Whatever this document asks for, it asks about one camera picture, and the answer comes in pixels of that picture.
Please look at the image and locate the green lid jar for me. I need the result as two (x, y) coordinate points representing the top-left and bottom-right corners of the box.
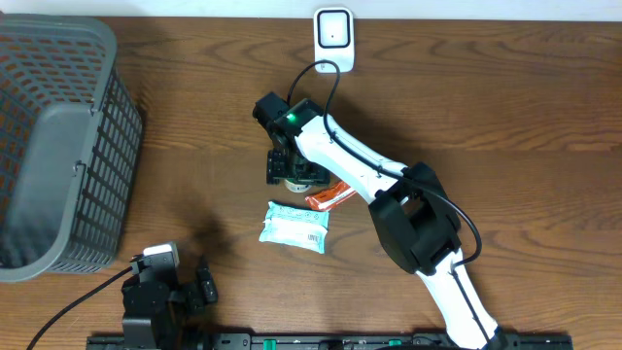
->
(284, 180), (312, 193)

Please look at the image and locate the orange snack bar wrapper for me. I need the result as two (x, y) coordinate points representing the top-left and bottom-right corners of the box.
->
(305, 181), (357, 212)

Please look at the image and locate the teal wet wipes pack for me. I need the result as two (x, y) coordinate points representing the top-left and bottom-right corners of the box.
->
(259, 201), (329, 254)

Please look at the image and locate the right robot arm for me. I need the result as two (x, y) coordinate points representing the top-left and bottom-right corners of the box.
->
(253, 92), (507, 349)

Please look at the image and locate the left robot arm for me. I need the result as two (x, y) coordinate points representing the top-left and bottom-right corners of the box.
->
(121, 253), (218, 350)

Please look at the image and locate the white barcode scanner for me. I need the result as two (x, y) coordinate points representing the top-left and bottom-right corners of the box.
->
(313, 7), (355, 73)

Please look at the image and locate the grey plastic mesh basket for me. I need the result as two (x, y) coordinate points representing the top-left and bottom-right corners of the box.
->
(1, 15), (144, 283)

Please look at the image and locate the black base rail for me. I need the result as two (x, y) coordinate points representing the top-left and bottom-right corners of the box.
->
(86, 331), (574, 350)

